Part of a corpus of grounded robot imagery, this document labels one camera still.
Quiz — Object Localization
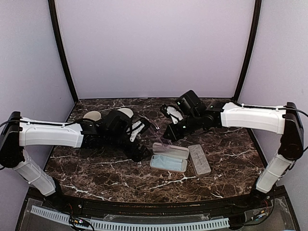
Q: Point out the black frame post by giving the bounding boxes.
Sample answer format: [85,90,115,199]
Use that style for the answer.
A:
[232,0,262,102]
[48,0,79,103]

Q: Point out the black frame right post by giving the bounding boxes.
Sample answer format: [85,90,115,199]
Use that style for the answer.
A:
[232,0,262,102]

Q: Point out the white bowl dark exterior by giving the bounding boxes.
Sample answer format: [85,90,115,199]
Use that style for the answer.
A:
[118,108,134,118]

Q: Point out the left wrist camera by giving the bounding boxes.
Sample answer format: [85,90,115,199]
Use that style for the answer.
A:
[127,119,150,142]

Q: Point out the black front table rail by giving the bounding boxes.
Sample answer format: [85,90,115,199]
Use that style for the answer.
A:
[63,195,252,216]

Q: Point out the beige ceramic mug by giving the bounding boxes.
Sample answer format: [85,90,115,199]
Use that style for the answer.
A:
[83,111,102,121]

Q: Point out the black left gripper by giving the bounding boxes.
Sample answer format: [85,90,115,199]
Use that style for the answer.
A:
[104,131,152,162]

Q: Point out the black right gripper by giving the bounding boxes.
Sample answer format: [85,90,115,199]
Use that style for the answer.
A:
[163,113,201,142]

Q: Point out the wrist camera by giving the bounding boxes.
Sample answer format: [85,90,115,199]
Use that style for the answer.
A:
[127,119,150,142]
[160,104,183,124]

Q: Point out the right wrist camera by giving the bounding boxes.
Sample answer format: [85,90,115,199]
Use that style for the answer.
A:
[160,104,183,124]

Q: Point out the small circuit board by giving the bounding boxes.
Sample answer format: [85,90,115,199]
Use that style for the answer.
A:
[68,216,89,227]

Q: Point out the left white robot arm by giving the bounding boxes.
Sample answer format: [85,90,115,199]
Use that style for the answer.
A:
[0,108,150,210]

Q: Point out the grey case teal lining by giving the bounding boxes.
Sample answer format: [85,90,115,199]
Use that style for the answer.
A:
[188,144,211,177]

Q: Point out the pink glasses case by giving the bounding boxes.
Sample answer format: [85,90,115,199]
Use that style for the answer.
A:
[150,142,190,173]

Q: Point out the white slotted cable duct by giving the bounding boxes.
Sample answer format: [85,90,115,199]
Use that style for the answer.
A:
[30,205,230,231]

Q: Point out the black frame left post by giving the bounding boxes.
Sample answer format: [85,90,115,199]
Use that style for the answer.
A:
[48,0,79,103]

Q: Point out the clear purple lens sunglasses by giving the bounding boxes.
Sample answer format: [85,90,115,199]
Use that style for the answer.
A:
[145,118,172,153]

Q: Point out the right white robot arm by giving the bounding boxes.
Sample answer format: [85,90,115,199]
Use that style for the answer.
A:
[160,90,306,209]

